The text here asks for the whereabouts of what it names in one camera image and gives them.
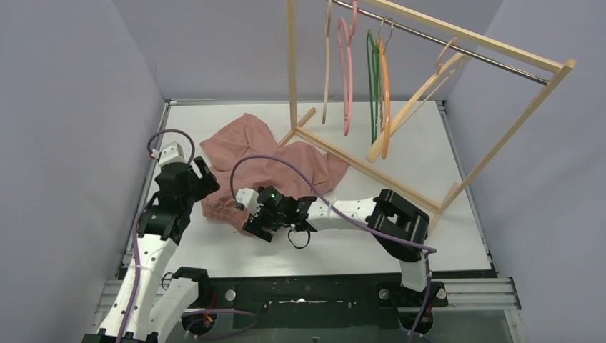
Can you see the green plastic hanger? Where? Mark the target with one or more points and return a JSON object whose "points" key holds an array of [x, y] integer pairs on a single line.
{"points": [[373, 71]]}

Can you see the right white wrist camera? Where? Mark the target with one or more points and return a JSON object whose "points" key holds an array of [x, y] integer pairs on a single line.
{"points": [[246, 198]]}

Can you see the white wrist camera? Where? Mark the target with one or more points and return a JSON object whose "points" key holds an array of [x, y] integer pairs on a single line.
{"points": [[246, 198], [171, 153]]}

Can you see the beige wooden hanger right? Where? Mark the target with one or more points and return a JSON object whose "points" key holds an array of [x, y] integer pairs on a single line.
{"points": [[443, 73]]}

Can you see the wooden clothes rack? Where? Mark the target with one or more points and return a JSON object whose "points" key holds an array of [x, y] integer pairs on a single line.
{"points": [[559, 72]]}

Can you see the orange plastic hanger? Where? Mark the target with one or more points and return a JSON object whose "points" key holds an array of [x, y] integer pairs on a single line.
{"points": [[384, 97]]}

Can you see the pink plastic hanger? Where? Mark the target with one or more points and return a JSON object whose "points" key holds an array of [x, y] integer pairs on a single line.
{"points": [[345, 34]]}

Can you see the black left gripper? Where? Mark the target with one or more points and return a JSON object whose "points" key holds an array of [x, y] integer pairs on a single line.
{"points": [[196, 179]]}

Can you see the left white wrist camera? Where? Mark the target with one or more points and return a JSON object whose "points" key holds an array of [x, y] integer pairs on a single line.
{"points": [[171, 153]]}

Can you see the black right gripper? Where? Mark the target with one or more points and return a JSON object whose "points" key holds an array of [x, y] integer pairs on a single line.
{"points": [[261, 221]]}

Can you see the pink shorts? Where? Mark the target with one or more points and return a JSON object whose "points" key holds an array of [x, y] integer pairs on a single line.
{"points": [[245, 154]]}

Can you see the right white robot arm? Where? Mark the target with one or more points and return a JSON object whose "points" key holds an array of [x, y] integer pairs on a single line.
{"points": [[398, 225]]}

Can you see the beige wooden hanger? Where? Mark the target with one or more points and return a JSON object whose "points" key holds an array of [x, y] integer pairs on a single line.
{"points": [[327, 29], [443, 73]]}

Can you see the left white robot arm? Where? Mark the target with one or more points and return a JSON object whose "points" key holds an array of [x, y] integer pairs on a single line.
{"points": [[136, 315]]}

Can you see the beige wooden hanger left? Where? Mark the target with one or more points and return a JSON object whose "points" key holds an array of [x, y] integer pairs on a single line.
{"points": [[327, 29]]}

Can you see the black metal base frame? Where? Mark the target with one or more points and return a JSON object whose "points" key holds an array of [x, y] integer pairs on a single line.
{"points": [[341, 301]]}

